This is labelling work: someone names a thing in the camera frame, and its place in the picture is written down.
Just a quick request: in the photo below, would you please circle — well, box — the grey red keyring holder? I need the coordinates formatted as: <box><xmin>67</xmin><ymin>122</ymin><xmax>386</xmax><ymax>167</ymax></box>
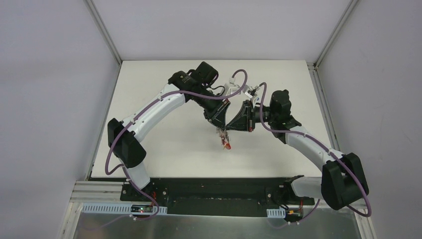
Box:
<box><xmin>216</xmin><ymin>127</ymin><xmax>231</xmax><ymax>150</ymax></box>

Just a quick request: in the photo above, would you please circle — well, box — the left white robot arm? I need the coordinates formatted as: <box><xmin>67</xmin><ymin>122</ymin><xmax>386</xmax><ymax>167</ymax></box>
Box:
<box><xmin>107</xmin><ymin>62</ymin><xmax>230</xmax><ymax>201</ymax></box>

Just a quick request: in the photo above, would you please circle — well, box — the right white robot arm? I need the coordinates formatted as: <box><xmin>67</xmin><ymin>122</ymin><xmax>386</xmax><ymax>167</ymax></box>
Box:
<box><xmin>225</xmin><ymin>90</ymin><xmax>369</xmax><ymax>210</ymax></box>

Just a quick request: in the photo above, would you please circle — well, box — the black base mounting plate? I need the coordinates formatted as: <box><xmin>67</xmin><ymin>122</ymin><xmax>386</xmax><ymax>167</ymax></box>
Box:
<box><xmin>120</xmin><ymin>177</ymin><xmax>316</xmax><ymax>217</ymax></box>

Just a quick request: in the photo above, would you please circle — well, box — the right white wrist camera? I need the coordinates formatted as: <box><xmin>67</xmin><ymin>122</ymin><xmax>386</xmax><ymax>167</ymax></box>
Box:
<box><xmin>243</xmin><ymin>86</ymin><xmax>261</xmax><ymax>104</ymax></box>

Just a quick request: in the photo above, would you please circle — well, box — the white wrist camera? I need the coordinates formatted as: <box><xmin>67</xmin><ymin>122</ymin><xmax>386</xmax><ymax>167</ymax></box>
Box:
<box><xmin>243</xmin><ymin>86</ymin><xmax>261</xmax><ymax>104</ymax></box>
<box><xmin>222</xmin><ymin>77</ymin><xmax>243</xmax><ymax>99</ymax></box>

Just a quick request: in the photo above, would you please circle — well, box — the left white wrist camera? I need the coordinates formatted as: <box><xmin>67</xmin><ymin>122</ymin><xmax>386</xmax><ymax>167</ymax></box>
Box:
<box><xmin>222</xmin><ymin>77</ymin><xmax>243</xmax><ymax>99</ymax></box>

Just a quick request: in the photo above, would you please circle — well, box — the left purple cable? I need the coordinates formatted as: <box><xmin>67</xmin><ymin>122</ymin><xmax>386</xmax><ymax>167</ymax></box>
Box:
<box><xmin>104</xmin><ymin>69</ymin><xmax>248</xmax><ymax>222</ymax></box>

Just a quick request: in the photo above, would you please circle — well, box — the purple cable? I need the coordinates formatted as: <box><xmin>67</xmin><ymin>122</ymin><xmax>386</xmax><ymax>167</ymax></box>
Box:
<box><xmin>257</xmin><ymin>82</ymin><xmax>372</xmax><ymax>218</ymax></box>
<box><xmin>104</xmin><ymin>69</ymin><xmax>248</xmax><ymax>222</ymax></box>

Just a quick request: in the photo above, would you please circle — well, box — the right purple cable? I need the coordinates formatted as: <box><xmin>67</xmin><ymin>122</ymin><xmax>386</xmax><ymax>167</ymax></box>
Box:
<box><xmin>257</xmin><ymin>82</ymin><xmax>372</xmax><ymax>218</ymax></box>

